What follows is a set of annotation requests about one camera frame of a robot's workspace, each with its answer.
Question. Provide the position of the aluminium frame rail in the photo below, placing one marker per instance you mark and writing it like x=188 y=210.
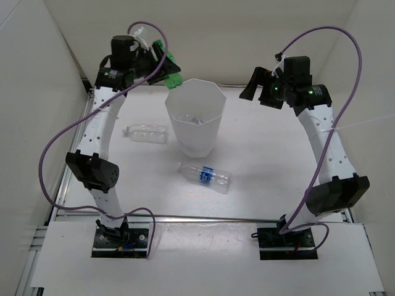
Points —
x=146 y=218

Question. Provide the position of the white octagonal plastic bin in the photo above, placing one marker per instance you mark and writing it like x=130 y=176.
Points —
x=203 y=99

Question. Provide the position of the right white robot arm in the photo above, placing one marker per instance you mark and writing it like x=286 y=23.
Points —
x=335 y=185

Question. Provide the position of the crushed green plastic bottle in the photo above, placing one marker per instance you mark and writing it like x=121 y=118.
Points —
x=174 y=80

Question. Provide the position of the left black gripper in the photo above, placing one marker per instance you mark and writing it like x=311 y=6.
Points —
x=158 y=52

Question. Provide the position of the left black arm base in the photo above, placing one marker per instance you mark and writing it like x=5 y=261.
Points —
x=127 y=241

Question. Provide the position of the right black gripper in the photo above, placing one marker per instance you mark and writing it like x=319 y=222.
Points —
x=261 y=75

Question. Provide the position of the clear bottle green blue label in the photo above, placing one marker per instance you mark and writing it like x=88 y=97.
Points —
x=189 y=118

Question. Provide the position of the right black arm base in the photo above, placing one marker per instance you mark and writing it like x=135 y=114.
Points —
x=296 y=245

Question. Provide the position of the clear plastic bottle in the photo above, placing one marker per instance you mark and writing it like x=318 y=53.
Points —
x=154 y=134

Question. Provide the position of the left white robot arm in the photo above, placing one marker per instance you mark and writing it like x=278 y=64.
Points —
x=90 y=162

